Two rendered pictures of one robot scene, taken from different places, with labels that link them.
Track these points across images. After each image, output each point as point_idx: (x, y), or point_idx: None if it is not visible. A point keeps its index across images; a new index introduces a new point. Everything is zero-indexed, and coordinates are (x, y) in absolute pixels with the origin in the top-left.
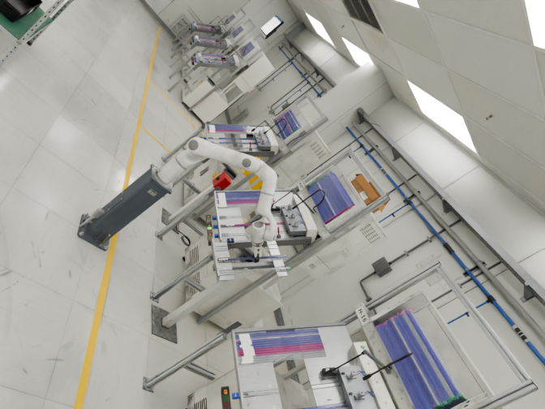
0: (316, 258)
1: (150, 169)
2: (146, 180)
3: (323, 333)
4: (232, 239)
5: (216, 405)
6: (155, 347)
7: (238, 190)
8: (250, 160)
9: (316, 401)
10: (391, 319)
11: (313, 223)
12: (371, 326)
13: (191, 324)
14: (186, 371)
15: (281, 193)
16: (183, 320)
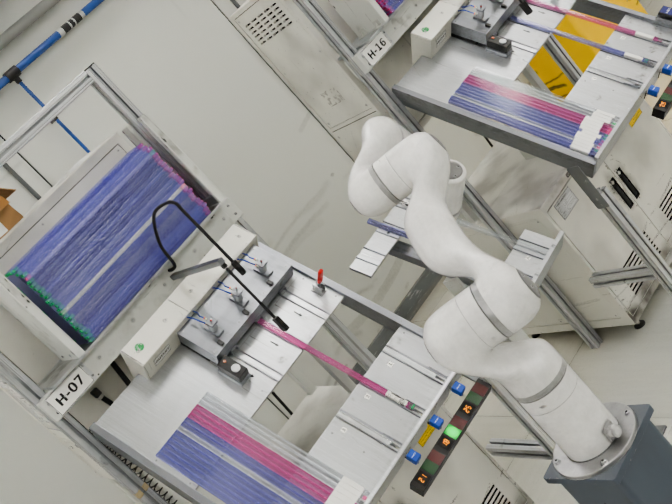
0: None
1: (631, 458)
2: (655, 442)
3: (442, 93)
4: None
5: (616, 239)
6: (667, 403)
7: None
8: (428, 133)
9: (545, 37)
10: None
11: (220, 243)
12: (387, 26)
13: (529, 491)
14: (604, 387)
15: (133, 432)
16: (550, 492)
